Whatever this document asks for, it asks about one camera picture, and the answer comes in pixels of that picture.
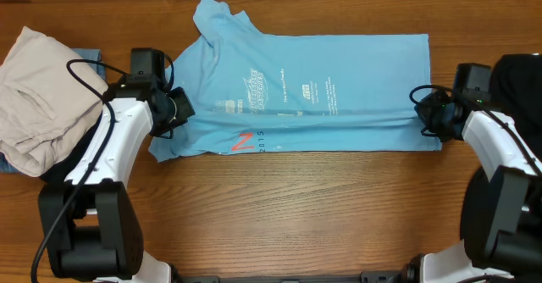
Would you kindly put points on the blue folded garment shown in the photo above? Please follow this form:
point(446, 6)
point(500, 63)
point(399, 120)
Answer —
point(85, 53)

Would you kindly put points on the beige folded garment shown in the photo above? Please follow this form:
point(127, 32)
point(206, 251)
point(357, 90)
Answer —
point(45, 111)

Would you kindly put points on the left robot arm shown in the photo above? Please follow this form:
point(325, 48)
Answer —
point(91, 231)

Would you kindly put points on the black folded garment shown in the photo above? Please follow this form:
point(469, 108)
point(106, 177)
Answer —
point(59, 171)

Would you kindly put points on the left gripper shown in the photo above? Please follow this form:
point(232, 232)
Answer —
point(185, 109)

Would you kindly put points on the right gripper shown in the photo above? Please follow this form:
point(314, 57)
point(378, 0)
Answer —
point(423, 110)

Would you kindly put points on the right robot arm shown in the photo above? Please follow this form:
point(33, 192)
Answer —
point(494, 138)

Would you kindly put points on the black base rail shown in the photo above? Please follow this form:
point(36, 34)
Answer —
point(388, 276)

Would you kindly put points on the black t-shirt right pile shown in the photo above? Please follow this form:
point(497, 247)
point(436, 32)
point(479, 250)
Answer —
point(516, 96)

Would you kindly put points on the light blue printed t-shirt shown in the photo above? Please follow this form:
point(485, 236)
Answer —
point(260, 93)

